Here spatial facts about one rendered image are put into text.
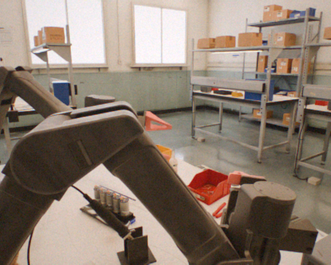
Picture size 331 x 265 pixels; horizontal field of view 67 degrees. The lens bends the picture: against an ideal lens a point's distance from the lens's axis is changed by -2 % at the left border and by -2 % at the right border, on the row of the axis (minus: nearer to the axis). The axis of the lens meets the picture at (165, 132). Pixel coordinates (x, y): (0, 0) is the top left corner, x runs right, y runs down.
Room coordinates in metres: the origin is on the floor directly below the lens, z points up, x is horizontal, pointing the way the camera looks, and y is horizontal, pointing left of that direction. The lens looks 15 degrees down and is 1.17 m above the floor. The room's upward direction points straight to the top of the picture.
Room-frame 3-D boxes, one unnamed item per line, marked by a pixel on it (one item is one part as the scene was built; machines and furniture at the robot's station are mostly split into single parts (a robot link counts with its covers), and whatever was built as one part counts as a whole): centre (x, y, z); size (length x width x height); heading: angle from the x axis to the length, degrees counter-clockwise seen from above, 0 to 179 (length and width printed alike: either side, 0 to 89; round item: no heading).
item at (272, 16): (4.79, -2.03, 1.09); 1.20 x 0.45 x 2.17; 33
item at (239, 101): (3.61, -1.05, 0.76); 1.40 x 0.71 x 1.53; 33
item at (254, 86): (3.42, -0.75, 0.90); 1.30 x 0.06 x 0.12; 33
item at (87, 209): (0.64, 0.17, 0.76); 0.16 x 0.07 x 0.01; 53
